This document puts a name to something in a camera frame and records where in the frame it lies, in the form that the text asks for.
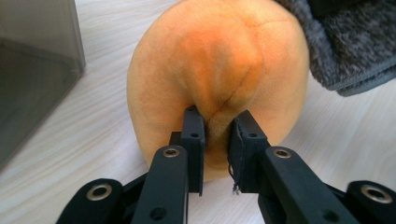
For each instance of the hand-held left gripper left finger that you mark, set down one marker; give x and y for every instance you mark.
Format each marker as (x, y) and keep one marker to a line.
(194, 146)

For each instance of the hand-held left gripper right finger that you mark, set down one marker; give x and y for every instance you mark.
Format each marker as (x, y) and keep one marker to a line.
(246, 146)

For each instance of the orange plush toy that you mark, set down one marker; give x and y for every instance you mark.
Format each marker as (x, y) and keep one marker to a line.
(193, 62)

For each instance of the grey fluffy towel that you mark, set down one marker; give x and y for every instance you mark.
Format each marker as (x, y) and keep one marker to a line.
(351, 46)

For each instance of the grey metal box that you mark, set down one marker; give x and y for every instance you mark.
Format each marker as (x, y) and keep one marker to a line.
(34, 77)

